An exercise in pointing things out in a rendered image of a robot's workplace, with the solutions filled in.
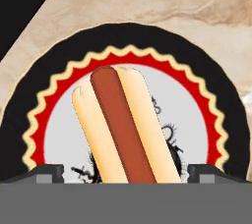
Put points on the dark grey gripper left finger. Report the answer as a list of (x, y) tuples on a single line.
[(49, 173)]

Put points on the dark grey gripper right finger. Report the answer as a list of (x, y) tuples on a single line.
[(203, 173)]

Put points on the hot dog in bun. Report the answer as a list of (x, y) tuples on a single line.
[(124, 123)]

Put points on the black red patterned plate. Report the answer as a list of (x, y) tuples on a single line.
[(65, 70)]

